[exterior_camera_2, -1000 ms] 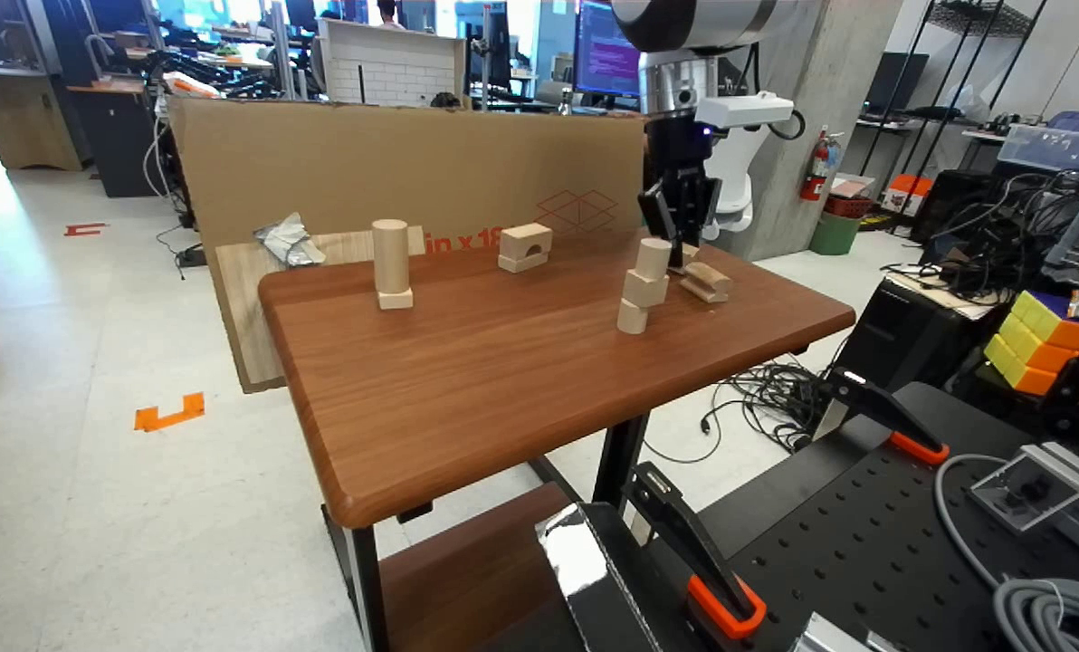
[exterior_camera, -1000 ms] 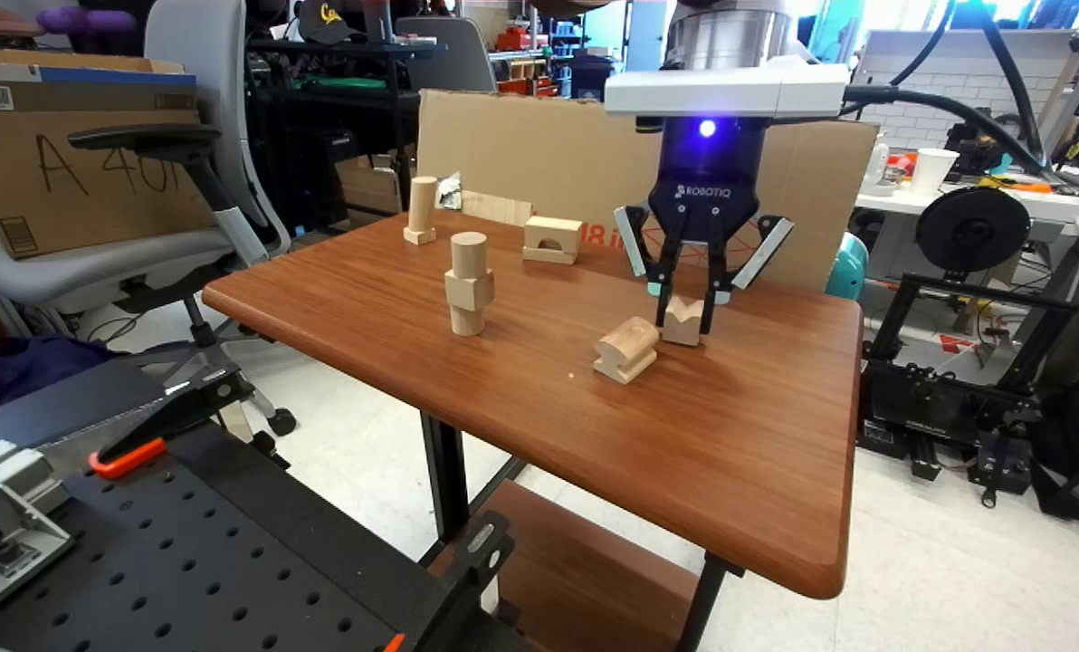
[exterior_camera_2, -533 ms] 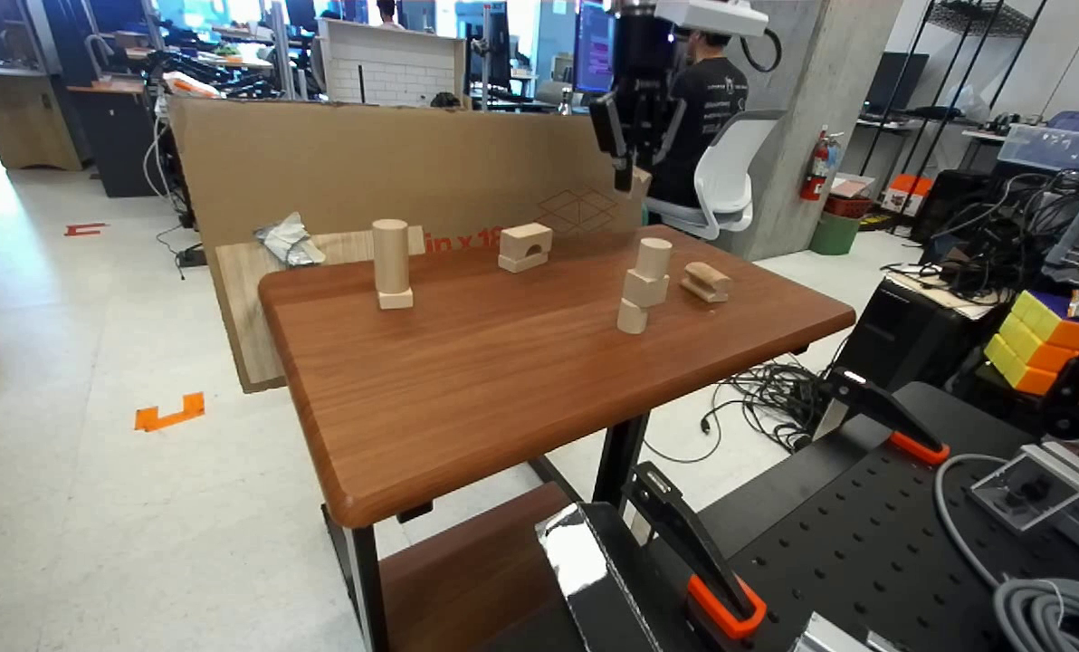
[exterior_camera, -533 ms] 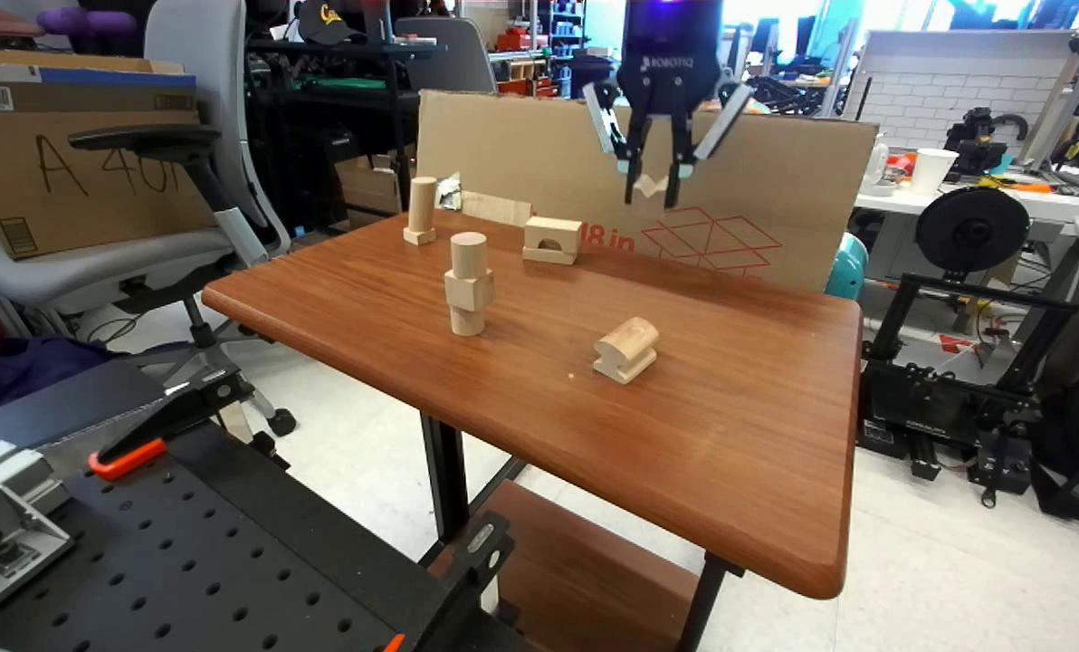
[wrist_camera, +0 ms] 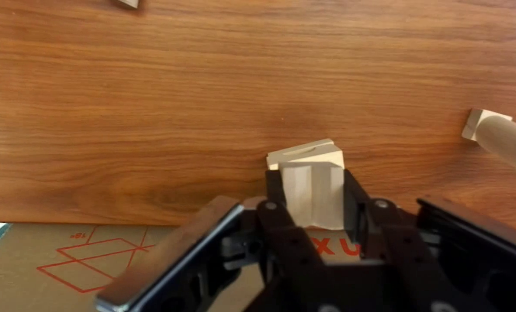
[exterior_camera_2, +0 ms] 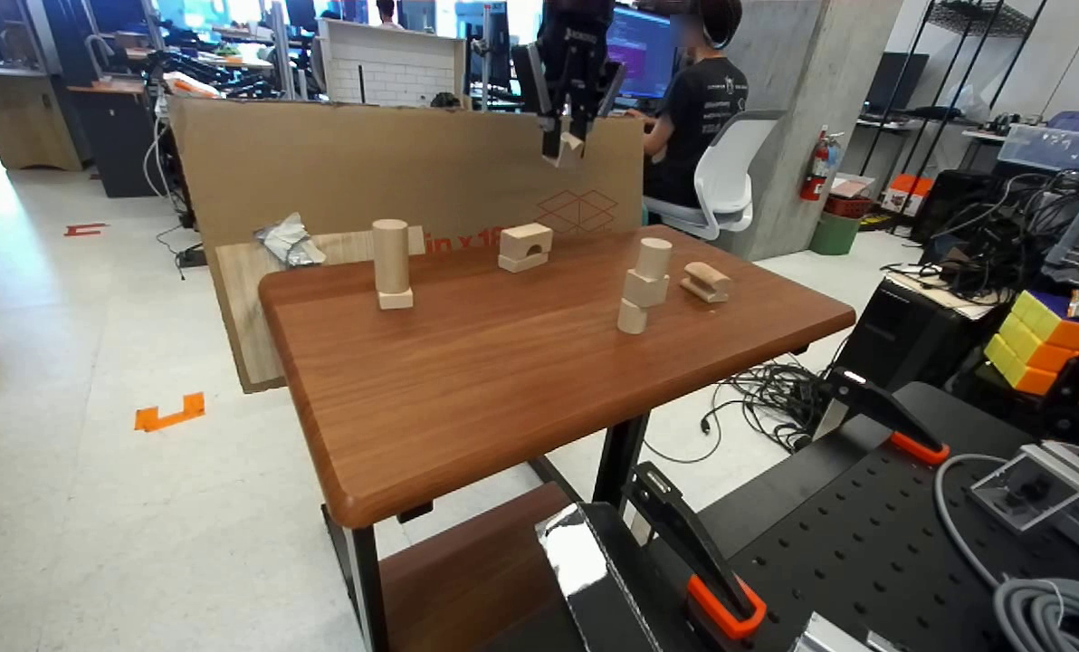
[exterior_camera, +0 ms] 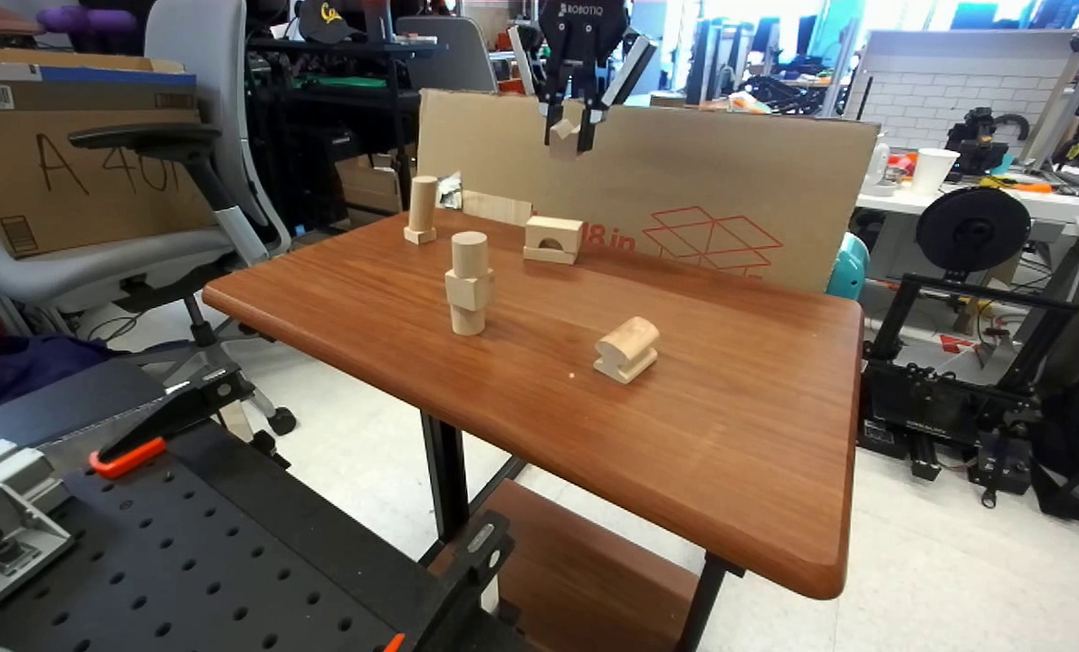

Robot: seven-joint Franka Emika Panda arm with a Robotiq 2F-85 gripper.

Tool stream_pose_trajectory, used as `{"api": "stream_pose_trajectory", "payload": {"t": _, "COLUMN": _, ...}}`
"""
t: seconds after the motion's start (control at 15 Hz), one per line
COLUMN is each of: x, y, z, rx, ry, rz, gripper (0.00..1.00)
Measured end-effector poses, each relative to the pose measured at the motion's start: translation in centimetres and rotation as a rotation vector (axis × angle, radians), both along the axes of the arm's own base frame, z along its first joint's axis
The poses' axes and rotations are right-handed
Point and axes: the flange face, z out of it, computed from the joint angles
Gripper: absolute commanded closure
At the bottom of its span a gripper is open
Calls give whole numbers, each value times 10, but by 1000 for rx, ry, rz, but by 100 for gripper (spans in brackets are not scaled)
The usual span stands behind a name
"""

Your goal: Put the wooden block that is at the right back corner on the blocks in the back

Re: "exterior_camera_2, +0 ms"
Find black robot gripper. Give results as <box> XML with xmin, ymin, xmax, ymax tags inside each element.
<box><xmin>536</xmin><ymin>17</ymin><xmax>628</xmax><ymax>163</ymax></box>

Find arched wooden block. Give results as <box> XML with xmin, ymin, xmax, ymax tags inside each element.
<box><xmin>495</xmin><ymin>221</ymin><xmax>557</xmax><ymax>276</ymax></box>

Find wooden cylinder block right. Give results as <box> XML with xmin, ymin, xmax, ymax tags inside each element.
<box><xmin>620</xmin><ymin>263</ymin><xmax>675</xmax><ymax>312</ymax></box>

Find small wooden block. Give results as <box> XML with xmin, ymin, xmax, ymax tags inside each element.
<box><xmin>613</xmin><ymin>297</ymin><xmax>657</xmax><ymax>341</ymax></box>

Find house-shaped wooden block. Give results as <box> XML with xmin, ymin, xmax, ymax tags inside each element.
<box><xmin>677</xmin><ymin>257</ymin><xmax>736</xmax><ymax>306</ymax></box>

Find blue computer monitor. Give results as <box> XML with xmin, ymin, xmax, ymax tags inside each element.
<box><xmin>601</xmin><ymin>2</ymin><xmax>686</xmax><ymax>110</ymax></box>

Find person in black shirt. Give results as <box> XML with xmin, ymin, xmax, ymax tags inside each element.
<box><xmin>642</xmin><ymin>0</ymin><xmax>753</xmax><ymax>211</ymax></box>

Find short wooden cylinder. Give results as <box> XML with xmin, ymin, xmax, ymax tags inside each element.
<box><xmin>634</xmin><ymin>236</ymin><xmax>677</xmax><ymax>287</ymax></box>

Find white shell chair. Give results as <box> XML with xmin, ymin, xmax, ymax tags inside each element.
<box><xmin>642</xmin><ymin>112</ymin><xmax>781</xmax><ymax>246</ymax></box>

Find white panel board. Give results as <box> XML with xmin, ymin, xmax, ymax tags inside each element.
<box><xmin>319</xmin><ymin>15</ymin><xmax>470</xmax><ymax>112</ymax></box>

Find large cardboard panel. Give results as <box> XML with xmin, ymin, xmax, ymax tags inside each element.
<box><xmin>164</xmin><ymin>93</ymin><xmax>649</xmax><ymax>257</ymax></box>

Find tall wooden cylinder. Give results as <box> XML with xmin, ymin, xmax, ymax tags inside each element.
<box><xmin>371</xmin><ymin>218</ymin><xmax>412</xmax><ymax>297</ymax></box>

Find red fire extinguisher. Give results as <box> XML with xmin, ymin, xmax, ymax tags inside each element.
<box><xmin>798</xmin><ymin>128</ymin><xmax>843</xmax><ymax>207</ymax></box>

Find green bin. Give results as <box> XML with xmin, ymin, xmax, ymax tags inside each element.
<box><xmin>806</xmin><ymin>211</ymin><xmax>867</xmax><ymax>257</ymax></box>

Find crumpled white paper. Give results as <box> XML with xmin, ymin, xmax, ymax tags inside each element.
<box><xmin>255</xmin><ymin>211</ymin><xmax>331</xmax><ymax>273</ymax></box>

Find black equipment case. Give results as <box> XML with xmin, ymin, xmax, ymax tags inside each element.
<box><xmin>838</xmin><ymin>276</ymin><xmax>1004</xmax><ymax>393</ymax></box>

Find brown wooden lower shelf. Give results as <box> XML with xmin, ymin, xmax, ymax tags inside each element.
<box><xmin>374</xmin><ymin>478</ymin><xmax>582</xmax><ymax>652</ymax></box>

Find black perforated breadboard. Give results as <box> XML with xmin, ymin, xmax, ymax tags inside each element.
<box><xmin>485</xmin><ymin>379</ymin><xmax>1079</xmax><ymax>652</ymax></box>

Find silver socket box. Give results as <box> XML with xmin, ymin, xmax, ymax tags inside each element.
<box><xmin>968</xmin><ymin>446</ymin><xmax>1079</xmax><ymax>535</ymax></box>

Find black cables on floor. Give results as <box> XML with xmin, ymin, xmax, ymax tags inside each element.
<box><xmin>642</xmin><ymin>358</ymin><xmax>843</xmax><ymax>471</ymax></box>

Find black table leg frame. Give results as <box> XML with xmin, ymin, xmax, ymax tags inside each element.
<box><xmin>319</xmin><ymin>410</ymin><xmax>657</xmax><ymax>652</ymax></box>

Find black clamp orange handle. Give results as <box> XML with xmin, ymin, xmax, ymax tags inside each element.
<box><xmin>823</xmin><ymin>367</ymin><xmax>956</xmax><ymax>471</ymax></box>
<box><xmin>624</xmin><ymin>461</ymin><xmax>771</xmax><ymax>644</ymax></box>

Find grey cable bundle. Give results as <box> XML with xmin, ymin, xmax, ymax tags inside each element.
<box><xmin>931</xmin><ymin>450</ymin><xmax>1079</xmax><ymax>652</ymax></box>

